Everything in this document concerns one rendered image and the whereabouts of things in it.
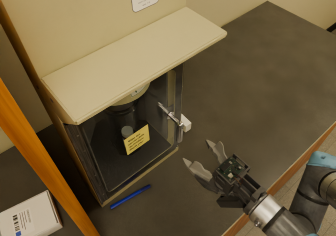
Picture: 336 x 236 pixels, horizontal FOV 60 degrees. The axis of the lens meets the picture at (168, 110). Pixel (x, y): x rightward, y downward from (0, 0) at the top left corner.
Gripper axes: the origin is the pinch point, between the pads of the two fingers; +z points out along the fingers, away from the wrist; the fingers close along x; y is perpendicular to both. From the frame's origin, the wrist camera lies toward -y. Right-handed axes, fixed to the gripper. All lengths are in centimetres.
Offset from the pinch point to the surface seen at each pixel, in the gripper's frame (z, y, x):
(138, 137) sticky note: 11.5, 4.9, 10.8
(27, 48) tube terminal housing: 13, 42, 27
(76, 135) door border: 11.6, 19.7, 25.3
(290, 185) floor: -17, -114, -84
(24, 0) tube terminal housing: 13, 49, 24
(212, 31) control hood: 3.1, 36.6, -2.9
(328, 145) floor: -16, -114, -132
